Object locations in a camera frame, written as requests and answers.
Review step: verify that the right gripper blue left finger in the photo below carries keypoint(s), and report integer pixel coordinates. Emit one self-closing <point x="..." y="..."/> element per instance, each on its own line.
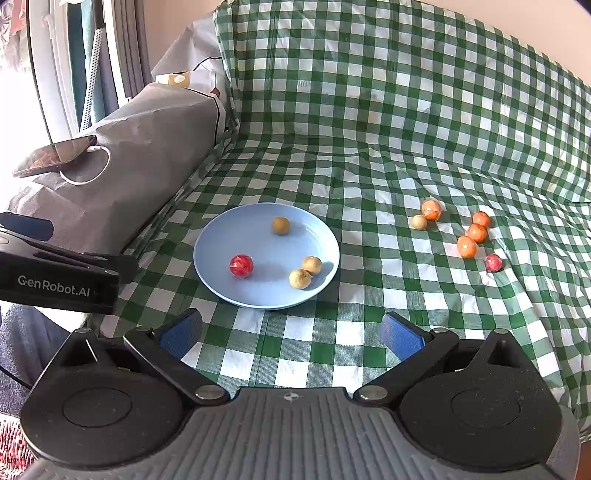
<point x="181" y="334"/>

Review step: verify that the small red fruit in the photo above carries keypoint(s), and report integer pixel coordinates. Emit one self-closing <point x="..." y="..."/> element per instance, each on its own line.
<point x="494" y="263"/>

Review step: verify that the patterned grey cushion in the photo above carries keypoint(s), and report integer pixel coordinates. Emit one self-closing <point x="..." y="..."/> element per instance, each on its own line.
<point x="194" y="61"/>

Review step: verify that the green checkered tablecloth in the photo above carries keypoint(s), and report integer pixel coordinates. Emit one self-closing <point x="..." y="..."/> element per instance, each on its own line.
<point x="359" y="111"/>

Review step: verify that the red wrapped fruit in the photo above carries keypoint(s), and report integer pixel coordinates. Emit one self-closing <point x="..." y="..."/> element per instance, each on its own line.
<point x="241" y="266"/>

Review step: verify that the small orange fruit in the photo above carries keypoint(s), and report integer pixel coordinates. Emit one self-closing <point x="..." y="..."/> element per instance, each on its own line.
<point x="481" y="218"/>

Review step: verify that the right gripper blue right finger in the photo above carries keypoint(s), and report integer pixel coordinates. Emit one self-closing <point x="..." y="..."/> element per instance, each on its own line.
<point x="402" y="337"/>

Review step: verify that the black smartphone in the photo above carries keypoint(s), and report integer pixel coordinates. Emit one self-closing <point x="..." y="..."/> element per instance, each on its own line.
<point x="54" y="157"/>

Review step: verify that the light blue plate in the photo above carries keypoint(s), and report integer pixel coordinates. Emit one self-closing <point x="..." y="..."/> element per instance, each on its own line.
<point x="247" y="230"/>

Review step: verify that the large orange fruit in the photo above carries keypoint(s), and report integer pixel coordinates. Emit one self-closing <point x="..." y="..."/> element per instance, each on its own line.
<point x="431" y="210"/>

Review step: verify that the grey sofa armrest cover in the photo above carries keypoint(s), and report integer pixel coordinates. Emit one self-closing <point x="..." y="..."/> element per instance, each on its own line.
<point x="148" y="149"/>

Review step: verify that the beige longan fruit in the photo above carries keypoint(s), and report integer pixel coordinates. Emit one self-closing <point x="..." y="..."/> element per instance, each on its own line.
<point x="419" y="222"/>
<point x="312" y="265"/>

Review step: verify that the brown longan fruit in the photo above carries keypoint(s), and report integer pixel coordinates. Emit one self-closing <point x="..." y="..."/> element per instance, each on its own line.
<point x="281" y="226"/>
<point x="300" y="279"/>

